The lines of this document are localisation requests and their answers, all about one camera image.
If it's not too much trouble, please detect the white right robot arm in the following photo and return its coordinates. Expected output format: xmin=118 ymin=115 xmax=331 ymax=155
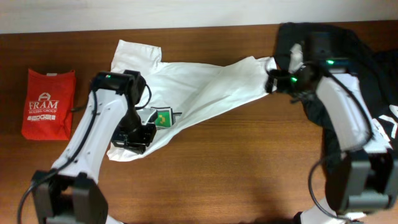
xmin=265 ymin=32 xmax=397 ymax=223

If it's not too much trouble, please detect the black garment pile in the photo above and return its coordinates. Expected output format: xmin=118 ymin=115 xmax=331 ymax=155
xmin=272 ymin=21 xmax=398 ymax=175

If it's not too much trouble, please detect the folded red printed t-shirt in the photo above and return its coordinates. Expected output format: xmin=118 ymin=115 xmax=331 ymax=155
xmin=21 ymin=69 xmax=76 ymax=141

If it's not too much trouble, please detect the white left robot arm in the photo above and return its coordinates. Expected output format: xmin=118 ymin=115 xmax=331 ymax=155
xmin=27 ymin=70 xmax=157 ymax=224

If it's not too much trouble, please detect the white t-shirt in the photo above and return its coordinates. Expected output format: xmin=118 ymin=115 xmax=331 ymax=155
xmin=107 ymin=40 xmax=277 ymax=162

